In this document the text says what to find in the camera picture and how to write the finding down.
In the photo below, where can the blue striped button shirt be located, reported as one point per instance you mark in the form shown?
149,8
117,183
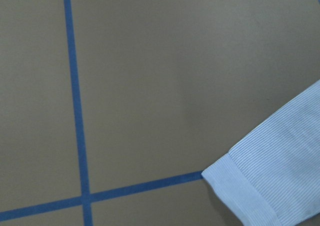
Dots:
271,177

